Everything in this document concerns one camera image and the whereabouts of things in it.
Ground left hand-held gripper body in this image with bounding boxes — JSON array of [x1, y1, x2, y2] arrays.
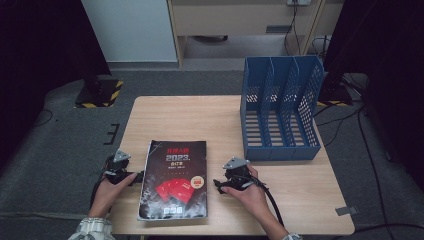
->
[[103, 148, 134, 185]]

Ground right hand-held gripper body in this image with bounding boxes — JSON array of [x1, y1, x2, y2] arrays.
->
[[222, 156, 256, 192]]

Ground black and grey magazine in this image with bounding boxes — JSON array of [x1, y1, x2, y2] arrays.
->
[[137, 139, 209, 222]]

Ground blue file rack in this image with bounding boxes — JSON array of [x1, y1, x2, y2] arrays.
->
[[239, 54, 326, 162]]

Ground person's right hand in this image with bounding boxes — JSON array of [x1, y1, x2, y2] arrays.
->
[[220, 164, 276, 223]]

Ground person's left hand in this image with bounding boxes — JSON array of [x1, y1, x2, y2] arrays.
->
[[88, 172, 138, 220]]

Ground black floor tape mark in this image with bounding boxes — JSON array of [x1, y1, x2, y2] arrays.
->
[[103, 123, 120, 146]]

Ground grey tape strip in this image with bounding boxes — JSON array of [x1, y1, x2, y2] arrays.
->
[[334, 205, 359, 217]]

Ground white cabinet panel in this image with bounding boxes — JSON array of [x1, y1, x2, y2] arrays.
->
[[80, 0, 178, 64]]

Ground black curtain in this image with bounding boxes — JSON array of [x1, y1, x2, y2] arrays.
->
[[0, 0, 112, 174], [322, 0, 424, 193]]

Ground beige wooden desk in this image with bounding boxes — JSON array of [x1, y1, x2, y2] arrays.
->
[[166, 0, 345, 69]]

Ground left hand-held gripper cable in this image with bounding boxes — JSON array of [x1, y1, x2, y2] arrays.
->
[[89, 162, 113, 209]]

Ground hand-held gripper cable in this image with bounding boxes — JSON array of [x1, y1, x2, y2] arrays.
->
[[89, 162, 113, 209], [241, 173, 286, 228]]

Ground right hand-held gripper cable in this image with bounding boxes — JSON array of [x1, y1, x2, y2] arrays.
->
[[241, 173, 286, 228]]

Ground thin looped floor cable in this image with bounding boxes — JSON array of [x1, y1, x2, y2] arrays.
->
[[33, 108, 54, 128]]

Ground long black floor cable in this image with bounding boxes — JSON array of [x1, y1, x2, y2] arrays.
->
[[357, 106, 389, 233]]

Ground black power cable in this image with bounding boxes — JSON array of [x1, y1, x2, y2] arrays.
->
[[284, 3, 302, 56]]

